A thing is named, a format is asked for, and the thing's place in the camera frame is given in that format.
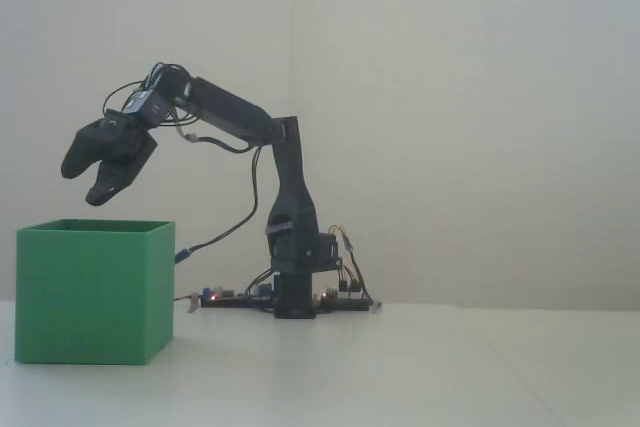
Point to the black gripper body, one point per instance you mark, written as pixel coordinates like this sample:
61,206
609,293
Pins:
117,134

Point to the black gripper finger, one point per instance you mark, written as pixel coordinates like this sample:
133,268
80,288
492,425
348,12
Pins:
80,159
122,174

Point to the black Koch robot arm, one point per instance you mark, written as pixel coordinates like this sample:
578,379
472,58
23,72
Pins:
292,172

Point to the green square bin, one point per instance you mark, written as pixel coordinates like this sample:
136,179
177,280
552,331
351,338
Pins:
85,297

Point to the grey tape strip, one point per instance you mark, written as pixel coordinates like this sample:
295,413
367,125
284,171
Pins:
192,304

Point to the blue circuit board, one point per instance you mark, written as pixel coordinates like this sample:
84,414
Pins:
227,293

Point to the motor driver board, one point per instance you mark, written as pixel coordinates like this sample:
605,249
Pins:
330,295

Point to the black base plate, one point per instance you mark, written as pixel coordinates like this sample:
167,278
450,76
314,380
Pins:
235,303

